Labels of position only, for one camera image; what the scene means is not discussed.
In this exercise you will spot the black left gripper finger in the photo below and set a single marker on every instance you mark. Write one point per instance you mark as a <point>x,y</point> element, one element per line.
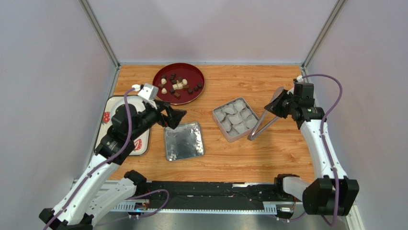
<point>162,105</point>
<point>173,117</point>

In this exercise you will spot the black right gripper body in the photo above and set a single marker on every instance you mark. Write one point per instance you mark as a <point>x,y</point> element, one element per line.
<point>283,104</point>

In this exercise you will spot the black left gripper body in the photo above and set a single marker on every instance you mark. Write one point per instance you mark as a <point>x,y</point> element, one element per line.
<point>150,115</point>

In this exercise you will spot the pink square chocolate tin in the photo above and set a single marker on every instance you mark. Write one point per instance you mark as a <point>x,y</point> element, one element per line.
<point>235,119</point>

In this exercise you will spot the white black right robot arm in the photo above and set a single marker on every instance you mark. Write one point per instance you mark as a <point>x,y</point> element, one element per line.
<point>332,192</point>

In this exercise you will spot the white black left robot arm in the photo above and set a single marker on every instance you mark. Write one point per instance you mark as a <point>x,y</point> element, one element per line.
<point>82,208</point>

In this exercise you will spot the white scalloped plate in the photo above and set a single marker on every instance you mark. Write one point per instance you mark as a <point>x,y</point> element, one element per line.
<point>134,100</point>

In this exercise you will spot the silver square tin lid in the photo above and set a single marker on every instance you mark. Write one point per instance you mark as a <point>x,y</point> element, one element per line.
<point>184,142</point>

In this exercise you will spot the dark red round tray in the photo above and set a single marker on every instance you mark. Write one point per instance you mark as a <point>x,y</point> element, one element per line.
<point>183,71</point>

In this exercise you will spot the strawberry pattern rectangular tray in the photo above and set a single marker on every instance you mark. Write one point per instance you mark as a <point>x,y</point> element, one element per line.
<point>141,143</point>

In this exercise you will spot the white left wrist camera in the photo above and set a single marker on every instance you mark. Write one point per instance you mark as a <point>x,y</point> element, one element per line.
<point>147,93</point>

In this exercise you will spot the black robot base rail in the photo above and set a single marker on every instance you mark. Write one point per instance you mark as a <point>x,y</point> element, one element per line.
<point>215,198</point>

